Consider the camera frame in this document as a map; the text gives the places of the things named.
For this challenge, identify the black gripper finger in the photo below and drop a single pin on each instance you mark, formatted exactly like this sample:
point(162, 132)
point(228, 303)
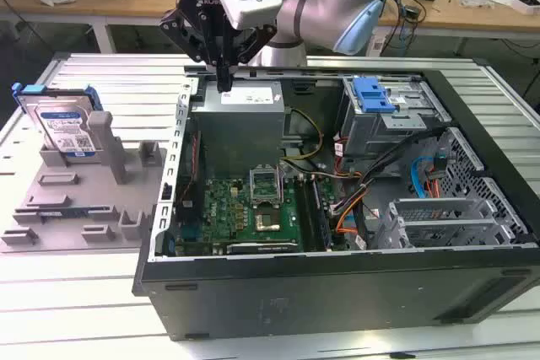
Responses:
point(253, 44)
point(181, 29)

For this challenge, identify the hard disk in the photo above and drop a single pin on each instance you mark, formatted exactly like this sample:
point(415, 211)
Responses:
point(63, 124)

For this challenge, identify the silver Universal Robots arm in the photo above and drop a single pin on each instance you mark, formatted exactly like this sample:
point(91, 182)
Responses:
point(316, 10)

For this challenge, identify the metal disk bay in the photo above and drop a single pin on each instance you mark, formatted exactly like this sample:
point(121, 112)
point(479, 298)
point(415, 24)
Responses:
point(443, 225)

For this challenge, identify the wooden workbench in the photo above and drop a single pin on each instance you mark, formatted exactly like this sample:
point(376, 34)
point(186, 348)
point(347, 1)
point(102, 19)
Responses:
point(147, 3)

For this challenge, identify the grey power supply unit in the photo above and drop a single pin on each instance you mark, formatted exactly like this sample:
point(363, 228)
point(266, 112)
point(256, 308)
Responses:
point(240, 141)

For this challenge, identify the blue plastic drive latch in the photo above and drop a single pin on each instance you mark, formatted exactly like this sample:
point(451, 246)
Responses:
point(373, 94)

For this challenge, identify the metal optical drive cage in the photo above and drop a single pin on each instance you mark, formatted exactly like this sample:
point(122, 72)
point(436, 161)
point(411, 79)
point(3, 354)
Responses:
point(379, 132)

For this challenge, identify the green motherboard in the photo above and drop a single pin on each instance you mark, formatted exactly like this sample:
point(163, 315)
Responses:
point(228, 216)

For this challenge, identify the black RAM slot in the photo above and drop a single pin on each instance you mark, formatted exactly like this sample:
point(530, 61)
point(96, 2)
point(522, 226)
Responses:
point(304, 212)

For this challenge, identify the CPU socket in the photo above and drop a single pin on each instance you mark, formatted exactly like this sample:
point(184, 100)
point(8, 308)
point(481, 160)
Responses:
point(268, 221)

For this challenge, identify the dark installed RAM stick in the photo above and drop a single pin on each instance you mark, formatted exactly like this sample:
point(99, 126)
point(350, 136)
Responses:
point(322, 216)

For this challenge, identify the grey parts rack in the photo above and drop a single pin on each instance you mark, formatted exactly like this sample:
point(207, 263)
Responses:
point(84, 191)

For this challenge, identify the black graphics card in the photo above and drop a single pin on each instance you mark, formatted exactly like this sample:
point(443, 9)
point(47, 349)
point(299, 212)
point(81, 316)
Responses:
point(261, 248)

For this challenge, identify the RAM stick with blue label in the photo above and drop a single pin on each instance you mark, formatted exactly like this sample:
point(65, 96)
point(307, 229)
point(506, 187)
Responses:
point(63, 211)

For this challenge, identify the black PC case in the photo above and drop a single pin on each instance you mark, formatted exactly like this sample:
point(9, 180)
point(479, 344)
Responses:
point(295, 292)

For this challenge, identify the white open box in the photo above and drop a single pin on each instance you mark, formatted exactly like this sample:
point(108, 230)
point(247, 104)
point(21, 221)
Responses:
point(525, 3)

